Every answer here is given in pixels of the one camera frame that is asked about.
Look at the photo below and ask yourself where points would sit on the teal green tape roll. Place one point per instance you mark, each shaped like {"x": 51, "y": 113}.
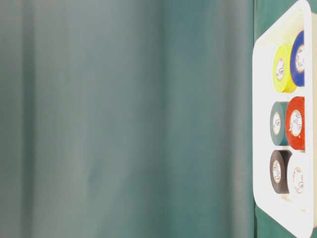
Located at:
{"x": 278, "y": 123}

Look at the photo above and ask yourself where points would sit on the black tape roll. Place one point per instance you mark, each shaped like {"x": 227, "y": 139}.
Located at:
{"x": 278, "y": 170}

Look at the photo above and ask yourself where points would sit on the yellow tape roll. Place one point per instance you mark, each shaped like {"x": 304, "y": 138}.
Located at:
{"x": 281, "y": 73}

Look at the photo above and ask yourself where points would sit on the red tape roll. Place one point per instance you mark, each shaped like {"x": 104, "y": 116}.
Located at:
{"x": 295, "y": 123}

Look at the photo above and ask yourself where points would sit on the blue tape roll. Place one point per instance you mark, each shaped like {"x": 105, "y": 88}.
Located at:
{"x": 297, "y": 60}

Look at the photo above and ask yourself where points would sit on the white tape roll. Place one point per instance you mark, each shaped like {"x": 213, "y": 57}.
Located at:
{"x": 298, "y": 181}

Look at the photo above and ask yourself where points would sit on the white plastic tray case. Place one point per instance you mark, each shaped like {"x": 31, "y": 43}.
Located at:
{"x": 301, "y": 223}

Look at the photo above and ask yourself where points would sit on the green table cloth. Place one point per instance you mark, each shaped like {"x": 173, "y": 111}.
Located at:
{"x": 130, "y": 118}

